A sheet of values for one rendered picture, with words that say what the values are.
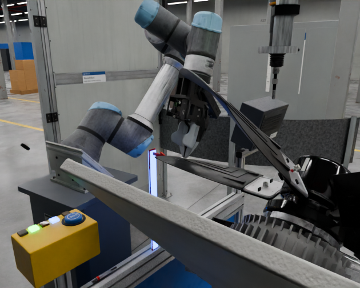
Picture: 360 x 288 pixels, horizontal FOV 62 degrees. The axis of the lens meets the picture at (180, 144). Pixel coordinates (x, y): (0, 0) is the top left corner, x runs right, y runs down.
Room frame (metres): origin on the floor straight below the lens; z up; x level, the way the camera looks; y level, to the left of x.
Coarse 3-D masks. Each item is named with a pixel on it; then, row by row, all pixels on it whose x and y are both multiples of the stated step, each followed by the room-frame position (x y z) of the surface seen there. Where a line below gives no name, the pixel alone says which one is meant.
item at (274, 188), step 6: (258, 180) 0.61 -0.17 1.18; (264, 180) 0.61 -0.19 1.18; (276, 180) 0.61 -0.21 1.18; (246, 186) 0.58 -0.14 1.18; (252, 186) 0.58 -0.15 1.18; (258, 186) 0.58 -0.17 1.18; (270, 186) 0.58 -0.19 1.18; (276, 186) 0.58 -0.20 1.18; (252, 192) 0.55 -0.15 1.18; (258, 192) 0.55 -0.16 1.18; (264, 192) 0.55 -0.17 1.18; (270, 192) 0.55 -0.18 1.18; (276, 192) 0.55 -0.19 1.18
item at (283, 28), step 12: (276, 0) 0.56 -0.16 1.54; (288, 0) 0.53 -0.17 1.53; (276, 12) 0.54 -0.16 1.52; (288, 12) 0.53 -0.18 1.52; (276, 24) 0.55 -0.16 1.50; (288, 24) 0.54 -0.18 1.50; (276, 36) 0.55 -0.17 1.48; (288, 36) 0.54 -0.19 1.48; (264, 48) 0.57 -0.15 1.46; (276, 48) 0.55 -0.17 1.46; (288, 48) 0.55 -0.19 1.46
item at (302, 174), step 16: (304, 160) 0.54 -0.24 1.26; (320, 160) 0.52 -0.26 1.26; (304, 176) 0.51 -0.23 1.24; (320, 176) 0.50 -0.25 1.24; (288, 192) 0.52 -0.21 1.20; (320, 192) 0.48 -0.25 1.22; (272, 208) 0.49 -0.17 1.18; (288, 208) 0.46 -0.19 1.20; (304, 208) 0.45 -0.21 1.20; (320, 208) 0.47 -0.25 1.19; (336, 208) 0.47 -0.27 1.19; (320, 224) 0.43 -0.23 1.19; (336, 224) 0.44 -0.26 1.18; (336, 240) 0.44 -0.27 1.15
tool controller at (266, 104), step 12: (240, 108) 1.28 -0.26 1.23; (252, 108) 1.24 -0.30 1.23; (264, 108) 1.25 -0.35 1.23; (276, 108) 1.29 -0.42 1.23; (252, 120) 1.23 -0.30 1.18; (264, 120) 1.22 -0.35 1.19; (276, 120) 1.32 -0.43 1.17; (240, 132) 1.27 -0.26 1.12; (264, 132) 1.27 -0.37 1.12; (276, 132) 1.38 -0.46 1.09; (240, 144) 1.27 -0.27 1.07; (252, 144) 1.23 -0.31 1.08
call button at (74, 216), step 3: (72, 213) 0.65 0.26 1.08; (75, 213) 0.65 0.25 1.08; (78, 213) 0.65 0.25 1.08; (66, 216) 0.63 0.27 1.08; (69, 216) 0.63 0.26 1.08; (72, 216) 0.63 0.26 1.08; (75, 216) 0.63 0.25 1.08; (78, 216) 0.63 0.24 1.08; (81, 216) 0.63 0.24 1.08; (66, 219) 0.62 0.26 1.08; (69, 219) 0.62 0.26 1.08; (72, 219) 0.62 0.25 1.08; (75, 219) 0.62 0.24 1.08; (78, 219) 0.62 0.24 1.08; (81, 219) 0.63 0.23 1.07; (66, 222) 0.62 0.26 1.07; (69, 222) 0.61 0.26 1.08; (72, 222) 0.61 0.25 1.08; (75, 222) 0.62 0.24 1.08
